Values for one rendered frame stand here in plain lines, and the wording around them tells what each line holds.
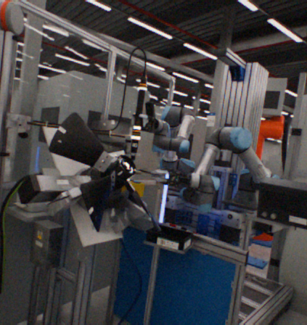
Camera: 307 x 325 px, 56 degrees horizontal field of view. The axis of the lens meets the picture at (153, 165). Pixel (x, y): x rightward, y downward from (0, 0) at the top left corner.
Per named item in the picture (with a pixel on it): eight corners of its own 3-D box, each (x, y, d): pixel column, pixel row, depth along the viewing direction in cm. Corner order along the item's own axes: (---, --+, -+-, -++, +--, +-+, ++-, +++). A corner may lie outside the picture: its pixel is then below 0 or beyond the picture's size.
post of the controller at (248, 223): (240, 249, 151) (246, 212, 150) (242, 248, 153) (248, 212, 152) (246, 251, 149) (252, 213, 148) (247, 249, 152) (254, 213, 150)
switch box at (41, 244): (43, 257, 165) (48, 219, 164) (59, 266, 156) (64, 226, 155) (28, 260, 158) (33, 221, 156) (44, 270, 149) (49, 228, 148)
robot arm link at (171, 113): (177, 178, 225) (181, 110, 197) (158, 174, 228) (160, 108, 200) (180, 170, 235) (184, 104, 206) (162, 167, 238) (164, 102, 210)
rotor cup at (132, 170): (94, 169, 141) (111, 154, 135) (111, 162, 154) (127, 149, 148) (111, 194, 140) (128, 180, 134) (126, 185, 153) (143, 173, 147)
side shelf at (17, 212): (4, 212, 170) (5, 207, 170) (57, 207, 199) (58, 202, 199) (26, 223, 156) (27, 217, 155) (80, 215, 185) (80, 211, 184)
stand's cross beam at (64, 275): (56, 276, 162) (56, 268, 161) (62, 273, 165) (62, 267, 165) (77, 289, 151) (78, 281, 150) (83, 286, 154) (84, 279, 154)
